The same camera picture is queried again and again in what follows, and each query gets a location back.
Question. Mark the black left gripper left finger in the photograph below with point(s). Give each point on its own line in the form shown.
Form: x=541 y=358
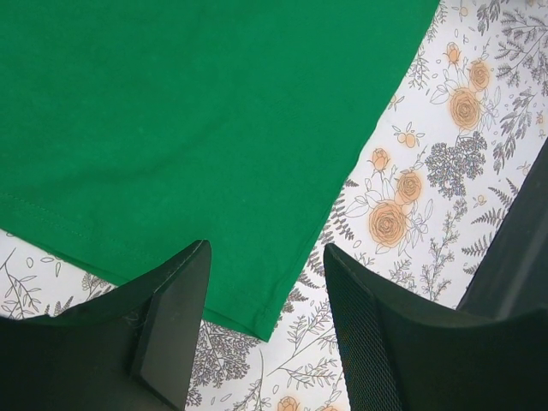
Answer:
x=129 y=349

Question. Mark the floral patterned table mat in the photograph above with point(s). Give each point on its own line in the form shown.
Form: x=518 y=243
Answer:
x=422 y=204

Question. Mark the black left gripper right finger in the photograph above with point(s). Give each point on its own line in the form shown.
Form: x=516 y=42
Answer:
x=400 y=351

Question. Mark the green t shirt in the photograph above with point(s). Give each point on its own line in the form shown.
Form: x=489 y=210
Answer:
x=130 y=129

